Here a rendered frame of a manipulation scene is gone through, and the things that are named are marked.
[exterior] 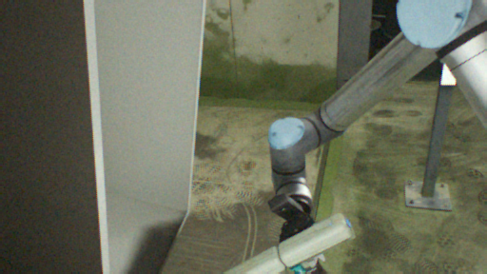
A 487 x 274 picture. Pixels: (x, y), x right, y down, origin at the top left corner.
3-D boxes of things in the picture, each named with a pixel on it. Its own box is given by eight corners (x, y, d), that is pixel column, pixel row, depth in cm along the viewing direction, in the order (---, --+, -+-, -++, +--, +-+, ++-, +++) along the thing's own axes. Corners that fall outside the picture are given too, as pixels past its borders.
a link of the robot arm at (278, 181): (268, 156, 127) (271, 186, 132) (273, 183, 116) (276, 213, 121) (302, 152, 126) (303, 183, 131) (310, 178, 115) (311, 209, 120)
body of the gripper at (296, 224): (328, 247, 105) (319, 214, 115) (310, 224, 101) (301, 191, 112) (300, 263, 107) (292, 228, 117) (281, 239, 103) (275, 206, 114)
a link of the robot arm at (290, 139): (292, 109, 122) (294, 149, 128) (259, 126, 117) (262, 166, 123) (318, 120, 115) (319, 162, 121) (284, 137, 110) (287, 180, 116)
